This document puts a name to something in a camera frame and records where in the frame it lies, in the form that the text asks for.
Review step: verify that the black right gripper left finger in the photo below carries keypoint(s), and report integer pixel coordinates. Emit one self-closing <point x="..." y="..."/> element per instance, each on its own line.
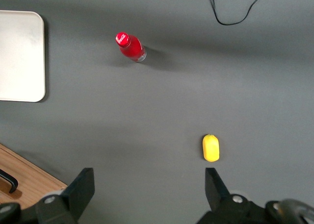
<point x="73" y="197"/>

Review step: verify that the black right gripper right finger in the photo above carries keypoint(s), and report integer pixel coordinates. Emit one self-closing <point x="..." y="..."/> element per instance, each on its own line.
<point x="220" y="204"/>

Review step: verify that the beige rectangular tray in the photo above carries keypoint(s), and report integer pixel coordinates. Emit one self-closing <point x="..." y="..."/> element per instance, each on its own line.
<point x="19" y="57"/>

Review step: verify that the wooden drawer cabinet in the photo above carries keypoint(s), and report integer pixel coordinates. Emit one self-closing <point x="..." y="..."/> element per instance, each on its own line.
<point x="36" y="175"/>

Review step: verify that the wooden drawer front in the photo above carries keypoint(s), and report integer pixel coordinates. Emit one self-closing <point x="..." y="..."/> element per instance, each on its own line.
<point x="27" y="182"/>

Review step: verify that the yellow lemon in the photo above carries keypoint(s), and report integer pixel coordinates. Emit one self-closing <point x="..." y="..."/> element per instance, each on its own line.
<point x="211" y="149"/>

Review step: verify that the red cola bottle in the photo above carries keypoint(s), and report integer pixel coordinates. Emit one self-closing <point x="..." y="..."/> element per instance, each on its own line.
<point x="131" y="47"/>

